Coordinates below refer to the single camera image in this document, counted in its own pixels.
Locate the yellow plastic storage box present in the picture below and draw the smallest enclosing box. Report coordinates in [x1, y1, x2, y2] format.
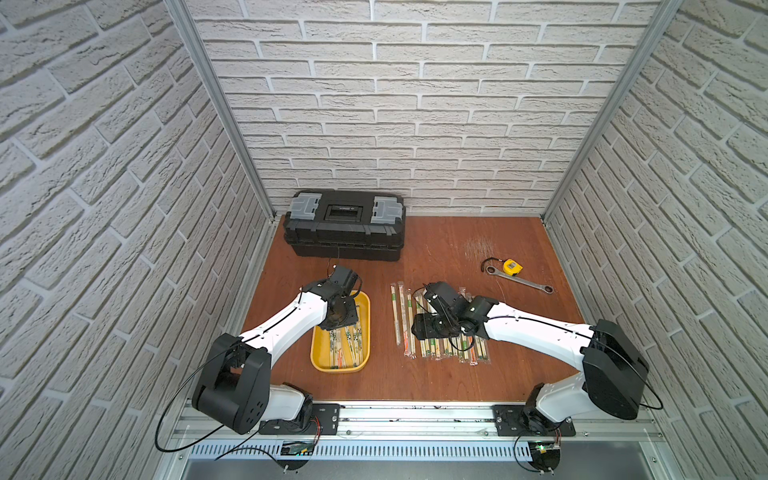
[310, 292, 371, 374]

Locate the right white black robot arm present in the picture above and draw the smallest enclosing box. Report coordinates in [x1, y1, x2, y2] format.
[411, 294, 648, 435]

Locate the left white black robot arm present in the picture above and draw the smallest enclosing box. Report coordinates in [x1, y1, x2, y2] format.
[192, 285, 359, 434]

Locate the wrapped chopsticks pile in box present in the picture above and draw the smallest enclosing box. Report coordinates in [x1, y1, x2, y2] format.
[329, 324, 363, 370]

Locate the black plastic toolbox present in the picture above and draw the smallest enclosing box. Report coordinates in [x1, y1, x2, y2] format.
[283, 190, 406, 262]

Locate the silver metal wrench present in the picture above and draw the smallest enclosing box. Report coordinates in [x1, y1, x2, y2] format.
[484, 266, 554, 295]

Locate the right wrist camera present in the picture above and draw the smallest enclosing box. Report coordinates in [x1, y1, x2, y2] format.
[424, 281, 469, 317]

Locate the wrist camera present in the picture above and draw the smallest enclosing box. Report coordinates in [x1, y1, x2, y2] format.
[329, 265, 362, 298]
[424, 281, 469, 317]

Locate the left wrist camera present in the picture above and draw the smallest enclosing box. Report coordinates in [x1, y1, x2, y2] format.
[329, 265, 362, 298]

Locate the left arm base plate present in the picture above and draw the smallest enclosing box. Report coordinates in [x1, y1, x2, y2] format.
[259, 403, 341, 436]

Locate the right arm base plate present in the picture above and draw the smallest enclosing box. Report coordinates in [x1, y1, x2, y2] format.
[491, 404, 576, 437]

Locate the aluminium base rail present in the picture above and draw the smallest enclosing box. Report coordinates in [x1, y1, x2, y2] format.
[179, 401, 664, 466]

